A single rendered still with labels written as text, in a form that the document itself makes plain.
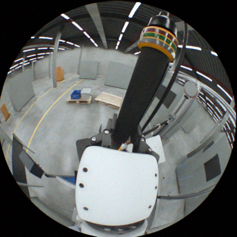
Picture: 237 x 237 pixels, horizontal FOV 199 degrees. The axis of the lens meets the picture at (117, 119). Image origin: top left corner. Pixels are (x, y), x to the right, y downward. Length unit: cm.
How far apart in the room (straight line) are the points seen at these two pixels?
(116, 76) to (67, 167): 572
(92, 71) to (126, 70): 338
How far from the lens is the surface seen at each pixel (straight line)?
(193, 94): 76
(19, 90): 618
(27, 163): 83
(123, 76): 564
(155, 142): 66
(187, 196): 87
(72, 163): 186
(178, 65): 17
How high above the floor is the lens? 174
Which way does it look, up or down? 43 degrees down
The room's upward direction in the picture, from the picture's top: 19 degrees clockwise
